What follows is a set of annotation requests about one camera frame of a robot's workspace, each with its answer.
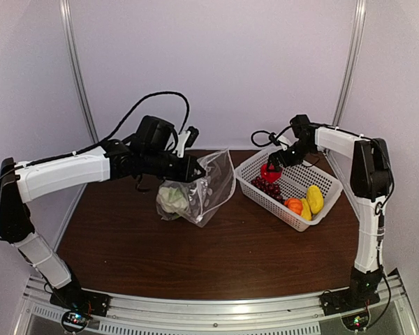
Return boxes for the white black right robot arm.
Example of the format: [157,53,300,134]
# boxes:
[267,114,395,308]

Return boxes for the clear zip top bag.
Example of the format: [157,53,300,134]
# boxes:
[159,149,236,228]

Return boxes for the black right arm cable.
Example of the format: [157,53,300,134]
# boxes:
[250,125,394,308]

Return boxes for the red toy bell pepper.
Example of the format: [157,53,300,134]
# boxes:
[260,164,282,183]

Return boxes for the yellow toy banana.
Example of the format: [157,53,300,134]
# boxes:
[300,198,312,221]

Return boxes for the white toy cauliflower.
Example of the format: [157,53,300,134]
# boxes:
[156,186,191,221]

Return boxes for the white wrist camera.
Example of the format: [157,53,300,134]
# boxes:
[268,132,290,148]
[173,126,199,158]

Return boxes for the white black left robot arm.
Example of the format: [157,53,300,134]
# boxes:
[0,116,205,310]

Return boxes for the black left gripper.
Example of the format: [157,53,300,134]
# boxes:
[142,148,206,182]

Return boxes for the right aluminium frame post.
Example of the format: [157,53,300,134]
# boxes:
[332,0,367,126]

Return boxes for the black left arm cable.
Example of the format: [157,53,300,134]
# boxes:
[0,91,191,241]

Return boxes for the left aluminium frame post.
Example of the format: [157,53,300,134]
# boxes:
[59,0,98,143]

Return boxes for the orange toy pumpkin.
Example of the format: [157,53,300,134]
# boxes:
[284,198,304,216]

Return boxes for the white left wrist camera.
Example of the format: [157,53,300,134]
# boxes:
[173,126,199,158]

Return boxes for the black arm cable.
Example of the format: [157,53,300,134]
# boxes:
[250,125,394,308]
[0,91,191,241]

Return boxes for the left round circuit board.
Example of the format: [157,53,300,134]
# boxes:
[61,311,91,333]

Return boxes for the white perforated plastic basket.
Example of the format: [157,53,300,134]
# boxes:
[235,147,343,232]

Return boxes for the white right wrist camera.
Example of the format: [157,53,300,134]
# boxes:
[268,132,290,148]

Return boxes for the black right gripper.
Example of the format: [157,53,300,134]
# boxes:
[269,140,316,172]

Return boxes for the dark red toy grapes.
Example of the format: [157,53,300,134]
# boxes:
[251,177,284,204]

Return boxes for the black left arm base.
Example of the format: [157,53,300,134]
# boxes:
[50,270,110,317]

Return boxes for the aluminium frame post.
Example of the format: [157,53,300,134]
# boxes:
[59,0,98,143]
[332,0,367,126]

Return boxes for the yellow toy pepper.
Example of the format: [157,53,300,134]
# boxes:
[306,185,324,214]

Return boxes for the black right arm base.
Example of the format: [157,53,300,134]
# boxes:
[319,267,383,315]

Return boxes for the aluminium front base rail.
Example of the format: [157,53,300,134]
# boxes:
[17,275,416,335]

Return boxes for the right round circuit board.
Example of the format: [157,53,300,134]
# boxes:
[341,310,370,332]

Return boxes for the round circuit board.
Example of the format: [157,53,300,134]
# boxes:
[61,311,91,333]
[341,310,370,332]

